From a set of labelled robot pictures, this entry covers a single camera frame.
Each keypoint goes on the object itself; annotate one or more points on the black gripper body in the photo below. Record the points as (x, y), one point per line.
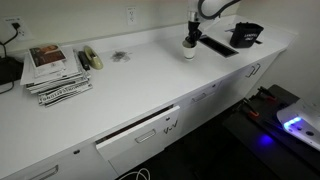
(194, 30)

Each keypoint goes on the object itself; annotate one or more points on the white paper cup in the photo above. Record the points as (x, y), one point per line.
(189, 52)

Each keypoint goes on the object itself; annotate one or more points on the white robot base blue light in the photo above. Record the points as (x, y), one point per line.
(300, 125)

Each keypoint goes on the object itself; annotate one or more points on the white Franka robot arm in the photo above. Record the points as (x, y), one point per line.
(210, 8)

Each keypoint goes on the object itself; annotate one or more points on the black landfill bin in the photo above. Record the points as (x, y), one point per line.
(246, 36)

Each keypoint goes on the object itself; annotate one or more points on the white counter cabinet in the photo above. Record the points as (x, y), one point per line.
(233, 85)

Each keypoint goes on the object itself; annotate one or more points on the pile of paper clips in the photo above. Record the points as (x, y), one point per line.
(120, 56)

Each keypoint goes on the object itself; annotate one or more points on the orange black clamp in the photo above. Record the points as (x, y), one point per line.
(250, 110)
(266, 94)

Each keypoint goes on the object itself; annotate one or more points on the black stapler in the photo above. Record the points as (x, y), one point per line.
(83, 60)

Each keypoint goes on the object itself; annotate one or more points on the open white drawer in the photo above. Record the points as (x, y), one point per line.
(140, 143)

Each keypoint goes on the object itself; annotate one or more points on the stack of white papers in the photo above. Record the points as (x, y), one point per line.
(66, 71)

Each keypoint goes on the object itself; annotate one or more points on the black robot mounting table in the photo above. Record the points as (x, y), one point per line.
(260, 150)

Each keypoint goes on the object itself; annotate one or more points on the black white print magazine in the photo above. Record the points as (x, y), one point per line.
(65, 93)

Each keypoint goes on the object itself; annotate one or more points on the photo cover magazine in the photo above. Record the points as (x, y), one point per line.
(46, 55)

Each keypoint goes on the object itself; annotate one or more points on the black box device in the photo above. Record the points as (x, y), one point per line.
(8, 70)

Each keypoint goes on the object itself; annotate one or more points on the white wall outlet with plug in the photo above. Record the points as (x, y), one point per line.
(21, 33)

